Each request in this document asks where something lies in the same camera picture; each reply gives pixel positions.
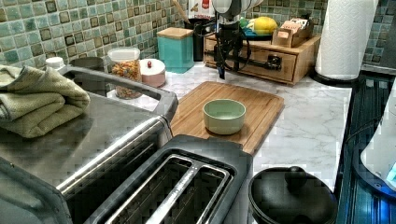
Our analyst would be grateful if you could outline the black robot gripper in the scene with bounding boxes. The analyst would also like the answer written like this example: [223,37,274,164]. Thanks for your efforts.
[215,21,243,79]

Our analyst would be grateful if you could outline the wooden drawer box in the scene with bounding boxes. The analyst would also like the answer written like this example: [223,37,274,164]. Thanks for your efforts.
[203,33,322,86]

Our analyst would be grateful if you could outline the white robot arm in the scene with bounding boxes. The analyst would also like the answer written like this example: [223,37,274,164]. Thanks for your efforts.
[212,0,263,79]

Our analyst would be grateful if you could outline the pale green ceramic bowl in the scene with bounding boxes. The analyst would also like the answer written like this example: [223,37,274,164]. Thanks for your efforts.
[203,99,247,135]

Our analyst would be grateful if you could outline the black utensil holder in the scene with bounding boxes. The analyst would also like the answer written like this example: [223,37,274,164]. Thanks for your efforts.
[184,18,211,62]

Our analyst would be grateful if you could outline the yellow lemon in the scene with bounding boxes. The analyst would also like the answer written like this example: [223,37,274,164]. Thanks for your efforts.
[253,17,277,35]

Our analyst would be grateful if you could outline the bamboo cutting board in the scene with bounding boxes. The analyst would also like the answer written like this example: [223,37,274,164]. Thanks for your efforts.
[171,81,284,155]

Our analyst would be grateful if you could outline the teal canister with wooden lid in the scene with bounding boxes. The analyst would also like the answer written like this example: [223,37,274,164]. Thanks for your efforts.
[157,27,194,74]

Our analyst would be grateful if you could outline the red and white box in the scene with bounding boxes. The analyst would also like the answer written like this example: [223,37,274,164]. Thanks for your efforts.
[188,0,215,19]

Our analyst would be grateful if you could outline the pink ceramic lidded pot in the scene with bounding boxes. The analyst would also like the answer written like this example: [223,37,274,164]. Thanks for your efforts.
[140,59,165,87]

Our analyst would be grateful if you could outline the wooden tea bag holder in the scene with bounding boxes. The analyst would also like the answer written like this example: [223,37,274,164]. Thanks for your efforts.
[272,18,314,48]

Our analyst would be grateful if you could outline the glass jar of colourful cereal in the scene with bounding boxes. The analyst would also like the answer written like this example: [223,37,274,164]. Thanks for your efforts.
[107,47,142,99]

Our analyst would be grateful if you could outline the black two-slot toaster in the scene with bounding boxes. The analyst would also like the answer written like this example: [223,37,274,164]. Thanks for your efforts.
[84,134,252,224]

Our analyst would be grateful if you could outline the white paper towel roll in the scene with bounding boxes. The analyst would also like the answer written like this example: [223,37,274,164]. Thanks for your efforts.
[316,0,379,81]

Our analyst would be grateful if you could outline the black pot lid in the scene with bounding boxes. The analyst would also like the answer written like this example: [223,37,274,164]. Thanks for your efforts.
[248,166,337,224]

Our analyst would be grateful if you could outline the white bottle cap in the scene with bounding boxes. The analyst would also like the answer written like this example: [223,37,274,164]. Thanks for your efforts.
[46,57,65,70]

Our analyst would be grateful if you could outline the folded olive green towel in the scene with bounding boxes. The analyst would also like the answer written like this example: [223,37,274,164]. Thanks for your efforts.
[0,65,91,138]

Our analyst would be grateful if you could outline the stainless steel toaster oven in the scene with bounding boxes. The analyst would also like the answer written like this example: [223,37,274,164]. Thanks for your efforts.
[1,66,177,224]

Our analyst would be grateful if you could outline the black drawer handle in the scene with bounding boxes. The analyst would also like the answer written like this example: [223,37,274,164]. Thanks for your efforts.
[204,50,282,71]

